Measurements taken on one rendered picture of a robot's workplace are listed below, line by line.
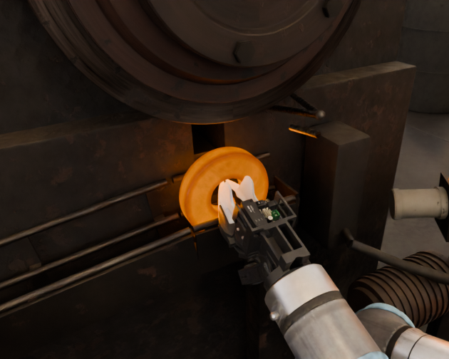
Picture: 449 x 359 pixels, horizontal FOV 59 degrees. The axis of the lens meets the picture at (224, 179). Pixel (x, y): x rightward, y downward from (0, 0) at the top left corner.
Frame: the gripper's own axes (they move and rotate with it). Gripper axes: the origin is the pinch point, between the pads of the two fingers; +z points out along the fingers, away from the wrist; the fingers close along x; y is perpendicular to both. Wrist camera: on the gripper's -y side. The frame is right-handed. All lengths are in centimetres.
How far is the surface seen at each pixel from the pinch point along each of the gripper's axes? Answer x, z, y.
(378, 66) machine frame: -40.8, 13.4, 8.7
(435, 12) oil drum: -224, 135, -50
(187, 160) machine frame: 4.2, 7.0, 1.6
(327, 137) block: -20.1, 1.1, 4.9
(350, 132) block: -24.7, 0.5, 5.4
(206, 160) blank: 3.3, 1.9, 5.9
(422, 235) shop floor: -108, 11, -82
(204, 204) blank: 4.6, -1.4, -0.5
